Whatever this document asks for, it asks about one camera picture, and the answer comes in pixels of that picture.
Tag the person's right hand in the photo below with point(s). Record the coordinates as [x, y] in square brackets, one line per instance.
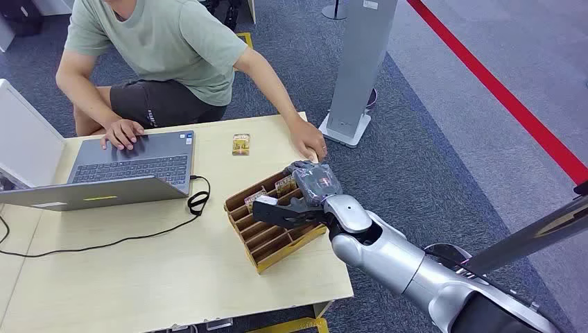
[123, 133]

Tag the person's left hand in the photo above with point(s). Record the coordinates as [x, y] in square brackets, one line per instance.
[310, 140]

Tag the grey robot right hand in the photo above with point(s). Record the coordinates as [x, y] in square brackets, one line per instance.
[317, 181]

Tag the gold printed card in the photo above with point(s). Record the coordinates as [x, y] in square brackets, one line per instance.
[241, 144]
[285, 186]
[255, 198]

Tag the person's left forearm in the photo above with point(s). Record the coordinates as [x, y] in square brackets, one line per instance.
[271, 85]

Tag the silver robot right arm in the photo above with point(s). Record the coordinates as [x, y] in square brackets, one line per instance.
[390, 257]

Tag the person's right forearm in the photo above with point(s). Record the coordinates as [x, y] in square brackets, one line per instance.
[85, 94]

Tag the wooden slotted card holder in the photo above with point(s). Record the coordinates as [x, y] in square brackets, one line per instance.
[271, 243]

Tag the person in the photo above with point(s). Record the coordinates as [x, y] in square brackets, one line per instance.
[174, 50]

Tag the grey laptop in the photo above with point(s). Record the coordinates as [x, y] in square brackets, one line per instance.
[138, 161]

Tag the grey pillar stand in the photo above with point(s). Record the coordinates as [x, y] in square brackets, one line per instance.
[360, 64]

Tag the white box partition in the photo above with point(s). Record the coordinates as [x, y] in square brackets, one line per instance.
[27, 138]

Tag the round stanchion base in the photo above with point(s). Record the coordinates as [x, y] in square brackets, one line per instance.
[334, 11]

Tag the light wooden board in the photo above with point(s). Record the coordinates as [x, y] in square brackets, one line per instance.
[252, 10]

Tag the black chair base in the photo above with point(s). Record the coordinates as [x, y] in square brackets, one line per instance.
[227, 11]

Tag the red floor tape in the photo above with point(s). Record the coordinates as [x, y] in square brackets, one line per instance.
[500, 94]

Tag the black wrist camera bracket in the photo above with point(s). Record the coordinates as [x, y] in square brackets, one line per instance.
[285, 213]

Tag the yellow metal table frame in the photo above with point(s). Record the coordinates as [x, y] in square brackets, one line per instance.
[294, 326]

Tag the grey metal table bracket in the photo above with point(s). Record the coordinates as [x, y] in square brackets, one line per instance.
[216, 324]

